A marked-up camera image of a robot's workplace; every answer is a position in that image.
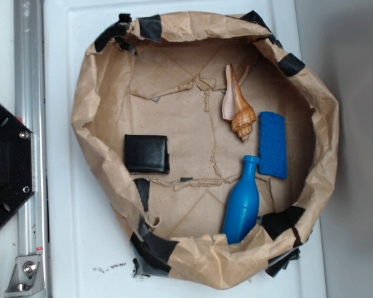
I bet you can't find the blue sponge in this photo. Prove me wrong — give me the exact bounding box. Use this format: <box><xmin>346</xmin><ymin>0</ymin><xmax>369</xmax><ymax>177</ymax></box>
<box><xmin>259</xmin><ymin>112</ymin><xmax>288</xmax><ymax>179</ymax></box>

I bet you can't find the black leather wallet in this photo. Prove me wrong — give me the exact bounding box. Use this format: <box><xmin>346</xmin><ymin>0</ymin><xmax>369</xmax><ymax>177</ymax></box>
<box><xmin>124</xmin><ymin>135</ymin><xmax>170</xmax><ymax>174</ymax></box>

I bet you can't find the blue plastic bottle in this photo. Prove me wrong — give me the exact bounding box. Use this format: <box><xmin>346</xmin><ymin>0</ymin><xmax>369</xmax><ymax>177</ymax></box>
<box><xmin>223</xmin><ymin>155</ymin><xmax>260</xmax><ymax>245</ymax></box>

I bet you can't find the brown paper bag bin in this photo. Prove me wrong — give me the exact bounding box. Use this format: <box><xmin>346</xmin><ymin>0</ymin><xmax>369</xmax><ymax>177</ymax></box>
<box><xmin>71</xmin><ymin>12</ymin><xmax>339</xmax><ymax>289</ymax></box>

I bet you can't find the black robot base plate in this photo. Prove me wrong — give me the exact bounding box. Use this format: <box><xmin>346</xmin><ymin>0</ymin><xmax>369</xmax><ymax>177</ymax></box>
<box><xmin>0</xmin><ymin>104</ymin><xmax>34</xmax><ymax>230</ymax></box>

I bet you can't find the white plastic tray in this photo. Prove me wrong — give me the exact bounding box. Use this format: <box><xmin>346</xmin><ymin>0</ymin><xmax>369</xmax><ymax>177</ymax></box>
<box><xmin>43</xmin><ymin>1</ymin><xmax>326</xmax><ymax>297</ymax></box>

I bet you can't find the aluminium rail frame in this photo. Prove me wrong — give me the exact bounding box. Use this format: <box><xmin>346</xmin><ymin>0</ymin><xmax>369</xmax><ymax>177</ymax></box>
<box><xmin>5</xmin><ymin>1</ymin><xmax>52</xmax><ymax>297</ymax></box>

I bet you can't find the orange and pink conch shell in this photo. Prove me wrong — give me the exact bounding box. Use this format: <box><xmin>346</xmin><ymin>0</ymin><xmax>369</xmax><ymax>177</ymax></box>
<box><xmin>222</xmin><ymin>64</ymin><xmax>257</xmax><ymax>142</ymax></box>

